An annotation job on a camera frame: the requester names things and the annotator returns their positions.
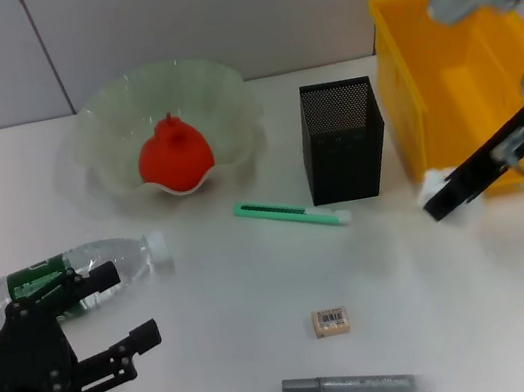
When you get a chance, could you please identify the white paper ball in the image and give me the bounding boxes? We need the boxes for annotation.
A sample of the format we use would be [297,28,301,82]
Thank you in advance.
[410,159,489,230]

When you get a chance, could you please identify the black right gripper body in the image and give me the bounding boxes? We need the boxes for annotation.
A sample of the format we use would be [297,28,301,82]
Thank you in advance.
[445,105,524,204]

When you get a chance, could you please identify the water bottle with green label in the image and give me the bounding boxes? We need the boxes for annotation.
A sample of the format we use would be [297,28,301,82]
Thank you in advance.
[0,227,181,332]

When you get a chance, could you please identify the grey marker pen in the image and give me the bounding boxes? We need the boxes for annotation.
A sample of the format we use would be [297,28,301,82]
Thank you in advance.
[279,353,438,392]

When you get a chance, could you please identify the beige eraser with barcode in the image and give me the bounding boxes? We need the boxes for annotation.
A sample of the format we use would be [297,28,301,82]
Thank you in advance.
[310,305,353,341]

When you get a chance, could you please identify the mint green utility knife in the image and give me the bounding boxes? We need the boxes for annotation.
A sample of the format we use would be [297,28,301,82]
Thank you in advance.
[231,183,354,246]

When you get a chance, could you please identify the yellow plastic storage bin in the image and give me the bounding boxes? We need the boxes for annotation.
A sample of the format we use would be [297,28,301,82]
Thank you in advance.
[367,0,524,212]

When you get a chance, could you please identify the translucent green fruit bowl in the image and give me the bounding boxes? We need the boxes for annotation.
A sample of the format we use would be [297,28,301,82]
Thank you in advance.
[66,45,275,215]

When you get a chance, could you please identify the black mesh pen holder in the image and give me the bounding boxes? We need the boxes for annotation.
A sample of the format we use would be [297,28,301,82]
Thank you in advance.
[291,72,397,208]

